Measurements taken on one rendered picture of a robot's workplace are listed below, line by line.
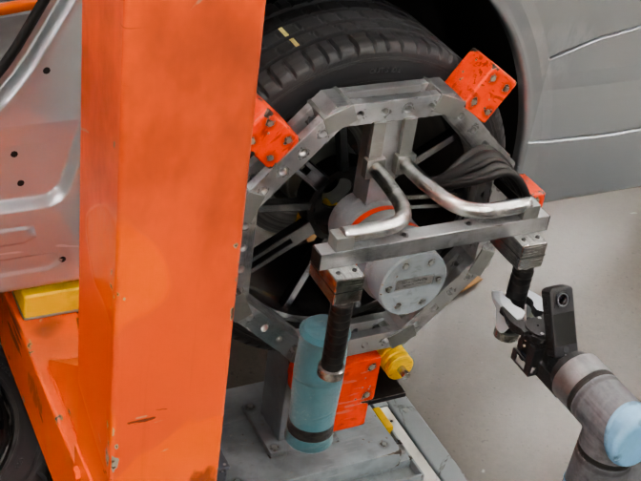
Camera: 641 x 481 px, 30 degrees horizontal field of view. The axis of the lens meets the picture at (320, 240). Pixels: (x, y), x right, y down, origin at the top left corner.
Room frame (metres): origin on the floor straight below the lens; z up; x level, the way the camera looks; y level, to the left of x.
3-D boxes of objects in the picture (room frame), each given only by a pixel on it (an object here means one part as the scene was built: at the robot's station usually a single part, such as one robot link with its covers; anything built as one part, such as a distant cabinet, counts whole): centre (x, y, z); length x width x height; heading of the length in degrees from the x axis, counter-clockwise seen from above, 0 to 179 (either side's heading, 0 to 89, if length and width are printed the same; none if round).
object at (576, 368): (1.49, -0.44, 0.81); 0.10 x 0.05 x 0.09; 120
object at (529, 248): (1.68, -0.33, 0.93); 0.09 x 0.05 x 0.05; 30
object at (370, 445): (1.92, 0.01, 0.32); 0.40 x 0.30 x 0.28; 120
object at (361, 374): (1.81, -0.06, 0.48); 0.16 x 0.12 x 0.17; 30
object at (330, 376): (1.49, -0.05, 0.83); 0.04 x 0.04 x 0.16
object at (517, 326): (1.59, -0.35, 0.83); 0.09 x 0.05 x 0.02; 40
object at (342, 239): (1.62, -0.05, 1.03); 0.19 x 0.18 x 0.11; 30
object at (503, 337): (1.66, -0.34, 0.83); 0.04 x 0.04 x 0.16
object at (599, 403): (1.41, -0.49, 0.81); 0.12 x 0.09 x 0.10; 30
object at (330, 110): (1.78, -0.08, 0.85); 0.54 x 0.07 x 0.54; 120
